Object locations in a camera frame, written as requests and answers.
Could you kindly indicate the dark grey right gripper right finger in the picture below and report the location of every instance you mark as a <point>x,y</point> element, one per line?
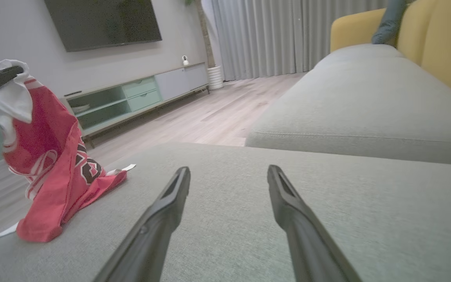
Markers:
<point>311,246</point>

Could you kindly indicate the white ribbed planter pot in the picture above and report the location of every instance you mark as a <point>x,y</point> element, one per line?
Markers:
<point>215,77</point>

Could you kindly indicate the grey pleated curtain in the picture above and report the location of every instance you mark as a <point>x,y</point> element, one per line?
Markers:
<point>268,35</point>

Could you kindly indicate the yellow sofa backrest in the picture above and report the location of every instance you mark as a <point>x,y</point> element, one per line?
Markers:
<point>444,39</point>

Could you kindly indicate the small white security camera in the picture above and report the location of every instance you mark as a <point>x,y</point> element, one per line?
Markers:
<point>185,60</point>

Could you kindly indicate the teal throw pillow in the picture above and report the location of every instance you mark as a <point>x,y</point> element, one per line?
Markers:
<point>390,23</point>

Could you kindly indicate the grey sofa seat cushion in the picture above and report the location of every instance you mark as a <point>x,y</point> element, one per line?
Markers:
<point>366,109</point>

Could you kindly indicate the pale green TV cabinet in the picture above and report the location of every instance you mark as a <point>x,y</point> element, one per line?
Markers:
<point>170,82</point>

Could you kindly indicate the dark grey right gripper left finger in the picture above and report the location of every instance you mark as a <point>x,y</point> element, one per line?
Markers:
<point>147,239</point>

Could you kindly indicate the red jersey with white stripes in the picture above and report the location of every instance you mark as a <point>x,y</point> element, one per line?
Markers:
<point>49,129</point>

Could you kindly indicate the grey fabric sofa ottoman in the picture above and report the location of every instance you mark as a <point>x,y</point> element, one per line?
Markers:
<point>229,235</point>

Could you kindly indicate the black wall television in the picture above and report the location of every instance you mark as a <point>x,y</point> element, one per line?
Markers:
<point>104,21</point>

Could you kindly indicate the brown plant trunk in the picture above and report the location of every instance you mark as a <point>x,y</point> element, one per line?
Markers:
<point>206,43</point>

